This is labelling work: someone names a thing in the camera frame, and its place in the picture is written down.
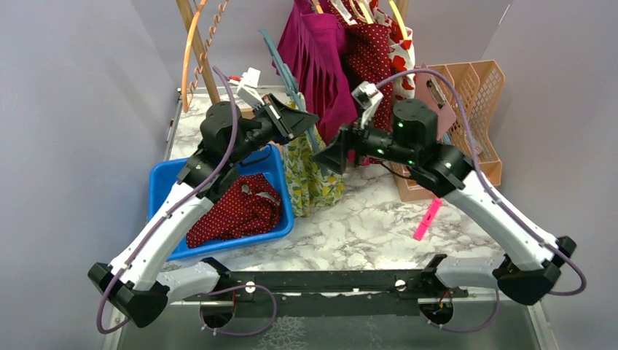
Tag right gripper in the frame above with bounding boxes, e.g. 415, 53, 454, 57
313, 106, 420, 174

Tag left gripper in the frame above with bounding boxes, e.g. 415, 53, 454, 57
227, 93, 318, 165

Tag grey-blue hanger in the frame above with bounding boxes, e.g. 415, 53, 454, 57
259, 28, 321, 163

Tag lemon print skirt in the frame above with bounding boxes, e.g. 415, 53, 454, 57
281, 126, 344, 217

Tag magenta pleated skirt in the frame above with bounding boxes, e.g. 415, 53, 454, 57
278, 1, 357, 144

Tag dark red polka-dot skirt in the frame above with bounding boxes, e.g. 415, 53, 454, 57
186, 174, 283, 249

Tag orange wavy hanger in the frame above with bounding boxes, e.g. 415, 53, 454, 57
181, 0, 232, 114

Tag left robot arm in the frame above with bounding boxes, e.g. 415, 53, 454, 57
87, 94, 319, 328

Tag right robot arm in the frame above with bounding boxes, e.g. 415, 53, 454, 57
314, 99, 576, 306

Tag red poppy print skirt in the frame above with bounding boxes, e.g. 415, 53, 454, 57
369, 1, 416, 101

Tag pink clipboard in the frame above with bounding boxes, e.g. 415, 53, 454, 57
415, 73, 457, 140

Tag pink marker pen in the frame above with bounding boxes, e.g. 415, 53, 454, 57
412, 198, 442, 241

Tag blue plastic bin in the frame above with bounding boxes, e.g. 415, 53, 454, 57
147, 144, 294, 261

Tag peach plastic organizer basket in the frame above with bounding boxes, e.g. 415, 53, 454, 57
393, 60, 507, 203

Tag wooden clothes rack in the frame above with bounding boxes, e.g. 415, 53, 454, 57
174, 0, 411, 122

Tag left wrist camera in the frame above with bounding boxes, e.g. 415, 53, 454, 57
228, 67, 264, 109

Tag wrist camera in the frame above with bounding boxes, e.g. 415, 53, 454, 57
352, 82, 383, 129
228, 67, 264, 109

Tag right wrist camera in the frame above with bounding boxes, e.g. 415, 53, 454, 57
352, 82, 383, 129

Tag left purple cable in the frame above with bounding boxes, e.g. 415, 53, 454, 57
95, 66, 279, 338

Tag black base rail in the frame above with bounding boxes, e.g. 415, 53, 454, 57
186, 268, 468, 318

